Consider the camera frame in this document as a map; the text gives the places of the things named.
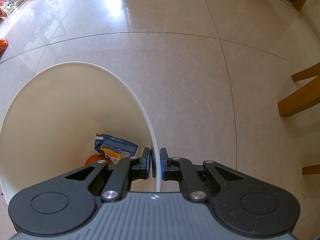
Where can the white plastic bucket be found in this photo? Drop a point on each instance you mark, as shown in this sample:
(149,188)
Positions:
(51,125)

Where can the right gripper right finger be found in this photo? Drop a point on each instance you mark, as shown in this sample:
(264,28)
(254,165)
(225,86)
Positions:
(241,203)

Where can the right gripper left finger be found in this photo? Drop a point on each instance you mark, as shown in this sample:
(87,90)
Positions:
(67,202)

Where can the wooden chair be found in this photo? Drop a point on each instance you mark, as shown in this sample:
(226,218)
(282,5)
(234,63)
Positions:
(303,99)

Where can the blue juice carton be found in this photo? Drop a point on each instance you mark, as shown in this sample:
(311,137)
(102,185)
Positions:
(114,148)

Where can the orange object on floor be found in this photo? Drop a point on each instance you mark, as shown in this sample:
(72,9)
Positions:
(3,45)

